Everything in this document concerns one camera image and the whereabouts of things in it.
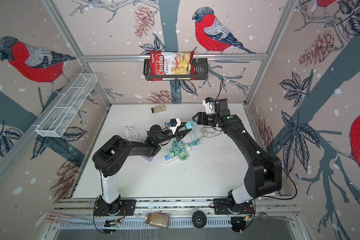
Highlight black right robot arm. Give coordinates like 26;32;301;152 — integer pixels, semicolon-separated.
193;97;283;214

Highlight teal charger dark band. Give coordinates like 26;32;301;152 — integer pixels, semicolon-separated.
185;120;200;147

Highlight white blue small device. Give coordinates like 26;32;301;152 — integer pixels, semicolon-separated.
162;145;192;164

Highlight red cassava chips bag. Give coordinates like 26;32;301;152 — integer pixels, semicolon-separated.
150;51;195;81

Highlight black round knob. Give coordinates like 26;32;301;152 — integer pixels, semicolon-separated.
192;211;207;229

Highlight purple power strip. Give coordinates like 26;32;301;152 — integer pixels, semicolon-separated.
142;156;154;162

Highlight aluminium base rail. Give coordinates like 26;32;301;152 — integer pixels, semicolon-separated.
35;198;300;234

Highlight glass jar of grains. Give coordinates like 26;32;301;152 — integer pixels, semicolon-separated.
145;213;170;229

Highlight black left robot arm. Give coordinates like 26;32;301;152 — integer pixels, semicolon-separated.
92;119;194;217

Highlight light green charger cable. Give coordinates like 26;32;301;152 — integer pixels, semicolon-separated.
178;146;190;161

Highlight metal spoon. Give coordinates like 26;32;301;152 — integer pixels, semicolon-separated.
259;212;295;224

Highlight white mesh wall shelf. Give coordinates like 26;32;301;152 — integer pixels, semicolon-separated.
36;73;98;138

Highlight teal charger with cable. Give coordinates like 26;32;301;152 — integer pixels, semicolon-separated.
169;140;189;161

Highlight black wire wall basket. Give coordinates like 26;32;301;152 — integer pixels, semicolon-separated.
143;59;209;82

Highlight thick white power cord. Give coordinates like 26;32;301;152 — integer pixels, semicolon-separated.
116;126;140;140

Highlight pink chopsticks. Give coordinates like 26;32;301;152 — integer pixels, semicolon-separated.
43;212;72;224

